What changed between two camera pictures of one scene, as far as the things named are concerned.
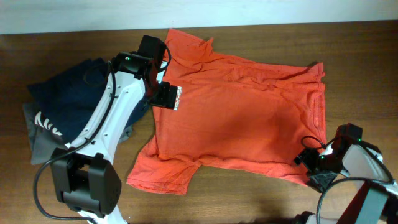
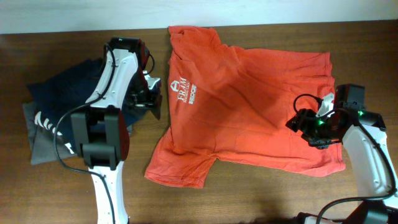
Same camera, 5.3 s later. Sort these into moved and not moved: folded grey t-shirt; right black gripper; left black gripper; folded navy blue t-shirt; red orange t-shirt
Moved: left black gripper; right black gripper; red orange t-shirt
Not moved: folded grey t-shirt; folded navy blue t-shirt
